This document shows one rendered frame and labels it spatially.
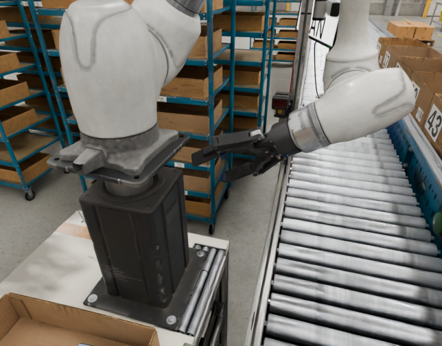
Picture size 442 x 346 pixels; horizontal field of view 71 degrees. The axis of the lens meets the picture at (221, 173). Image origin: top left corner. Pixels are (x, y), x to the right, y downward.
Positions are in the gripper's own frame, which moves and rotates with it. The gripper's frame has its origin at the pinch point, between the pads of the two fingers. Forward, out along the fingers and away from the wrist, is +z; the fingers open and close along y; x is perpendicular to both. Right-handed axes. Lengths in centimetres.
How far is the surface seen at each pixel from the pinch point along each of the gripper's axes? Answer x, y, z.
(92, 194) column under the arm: 4.2, 17.6, 20.9
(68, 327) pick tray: 30, 8, 42
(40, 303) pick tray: 24, 15, 42
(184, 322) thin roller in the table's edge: 32.0, -9.5, 20.9
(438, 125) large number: -27, -87, -54
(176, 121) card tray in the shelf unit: -69, -57, 58
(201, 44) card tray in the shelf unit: -86, -38, 23
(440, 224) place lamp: 15, -63, -40
